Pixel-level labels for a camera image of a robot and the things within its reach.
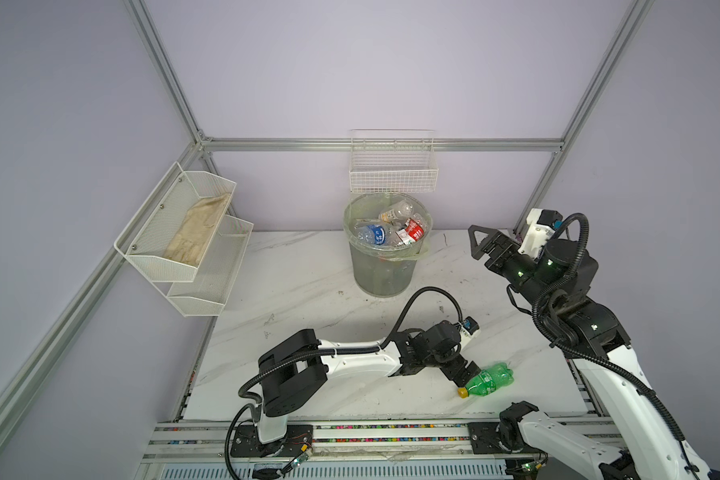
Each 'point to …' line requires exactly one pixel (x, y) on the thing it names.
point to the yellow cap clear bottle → (399, 212)
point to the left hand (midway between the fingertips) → (465, 358)
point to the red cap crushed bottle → (413, 231)
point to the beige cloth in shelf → (193, 232)
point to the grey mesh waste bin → (381, 277)
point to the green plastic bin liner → (370, 205)
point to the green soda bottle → (488, 380)
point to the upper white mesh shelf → (170, 232)
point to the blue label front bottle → (381, 234)
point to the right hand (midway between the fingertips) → (478, 232)
